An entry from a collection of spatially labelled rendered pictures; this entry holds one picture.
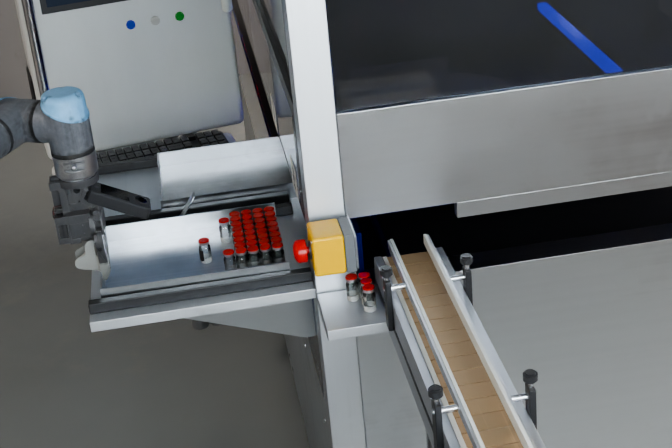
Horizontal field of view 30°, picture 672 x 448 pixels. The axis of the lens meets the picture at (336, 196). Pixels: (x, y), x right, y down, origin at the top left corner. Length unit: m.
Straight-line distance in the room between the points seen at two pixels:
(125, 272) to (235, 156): 0.54
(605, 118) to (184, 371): 1.85
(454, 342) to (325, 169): 0.38
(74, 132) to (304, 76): 0.41
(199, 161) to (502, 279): 0.83
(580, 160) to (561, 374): 0.44
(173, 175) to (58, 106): 0.66
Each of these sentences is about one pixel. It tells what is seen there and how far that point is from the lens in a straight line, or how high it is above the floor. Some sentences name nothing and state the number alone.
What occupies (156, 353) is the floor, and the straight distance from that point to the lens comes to 3.82.
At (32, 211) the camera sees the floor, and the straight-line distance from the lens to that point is 4.89.
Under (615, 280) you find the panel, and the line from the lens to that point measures 2.37.
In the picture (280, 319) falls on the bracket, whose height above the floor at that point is 0.78.
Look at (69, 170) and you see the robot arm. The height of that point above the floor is 1.14.
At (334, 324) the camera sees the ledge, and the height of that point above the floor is 0.88.
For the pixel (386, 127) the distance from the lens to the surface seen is 2.12.
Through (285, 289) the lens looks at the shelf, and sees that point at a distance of 2.25.
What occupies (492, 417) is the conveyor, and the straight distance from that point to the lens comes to 1.80.
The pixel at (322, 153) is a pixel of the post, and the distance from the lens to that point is 2.12.
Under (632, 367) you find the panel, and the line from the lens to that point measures 2.48.
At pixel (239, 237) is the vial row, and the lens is 2.35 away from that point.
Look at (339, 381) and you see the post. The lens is 2.33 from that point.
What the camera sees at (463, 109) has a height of 1.19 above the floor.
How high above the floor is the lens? 1.98
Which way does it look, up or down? 25 degrees down
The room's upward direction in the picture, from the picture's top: 5 degrees counter-clockwise
